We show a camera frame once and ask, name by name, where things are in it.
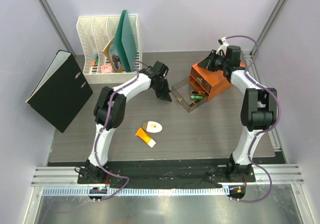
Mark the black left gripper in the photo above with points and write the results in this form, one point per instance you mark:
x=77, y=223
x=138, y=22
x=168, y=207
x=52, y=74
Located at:
x=165, y=95

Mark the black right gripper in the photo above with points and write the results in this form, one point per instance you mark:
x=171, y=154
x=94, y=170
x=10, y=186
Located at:
x=211, y=60

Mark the black gold lipstick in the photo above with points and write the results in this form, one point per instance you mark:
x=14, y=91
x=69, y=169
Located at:
x=194, y=103
x=198, y=93

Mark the green lip balm tube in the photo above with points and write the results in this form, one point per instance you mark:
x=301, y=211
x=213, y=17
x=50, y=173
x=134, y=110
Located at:
x=195, y=97

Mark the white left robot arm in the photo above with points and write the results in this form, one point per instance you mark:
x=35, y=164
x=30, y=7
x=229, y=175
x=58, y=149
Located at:
x=109, y=113

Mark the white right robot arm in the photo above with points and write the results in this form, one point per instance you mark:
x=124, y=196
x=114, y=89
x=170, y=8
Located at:
x=258, y=112

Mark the orange drawer box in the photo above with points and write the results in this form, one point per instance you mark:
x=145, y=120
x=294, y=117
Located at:
x=216, y=79

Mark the white oval compact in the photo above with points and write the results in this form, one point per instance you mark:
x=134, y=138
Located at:
x=152, y=127

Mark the orange cream tube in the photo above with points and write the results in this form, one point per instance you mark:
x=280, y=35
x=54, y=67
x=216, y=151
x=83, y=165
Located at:
x=145, y=137

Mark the pink sticky note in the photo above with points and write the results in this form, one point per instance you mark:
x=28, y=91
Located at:
x=106, y=68

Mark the green folder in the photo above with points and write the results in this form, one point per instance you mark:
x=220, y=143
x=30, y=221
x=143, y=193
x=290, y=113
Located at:
x=124, y=42

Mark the illustrated booklet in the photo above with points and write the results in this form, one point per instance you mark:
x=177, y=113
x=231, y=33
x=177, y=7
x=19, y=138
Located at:
x=111, y=53

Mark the white mesh file organizer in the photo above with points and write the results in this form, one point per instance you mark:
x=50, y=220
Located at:
x=94, y=33

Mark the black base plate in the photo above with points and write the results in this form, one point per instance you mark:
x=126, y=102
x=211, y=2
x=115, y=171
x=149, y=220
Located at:
x=165, y=174

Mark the black ring binder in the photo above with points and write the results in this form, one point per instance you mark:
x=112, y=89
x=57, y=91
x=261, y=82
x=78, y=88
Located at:
x=61, y=92

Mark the white slotted cable duct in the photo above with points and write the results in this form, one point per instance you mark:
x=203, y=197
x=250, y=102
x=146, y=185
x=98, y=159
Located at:
x=93, y=191

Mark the aluminium frame rail front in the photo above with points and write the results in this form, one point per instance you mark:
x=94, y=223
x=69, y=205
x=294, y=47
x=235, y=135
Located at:
x=267, y=173

